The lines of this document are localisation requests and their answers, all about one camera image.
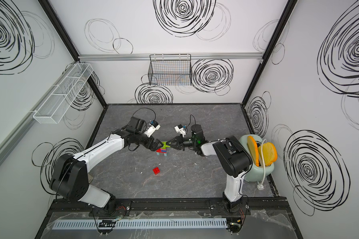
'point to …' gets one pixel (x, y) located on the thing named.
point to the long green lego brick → (165, 146)
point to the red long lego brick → (159, 151)
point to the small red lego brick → (156, 171)
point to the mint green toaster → (269, 170)
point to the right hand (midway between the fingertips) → (168, 146)
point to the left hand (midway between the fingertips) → (157, 141)
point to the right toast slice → (269, 153)
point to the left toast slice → (253, 148)
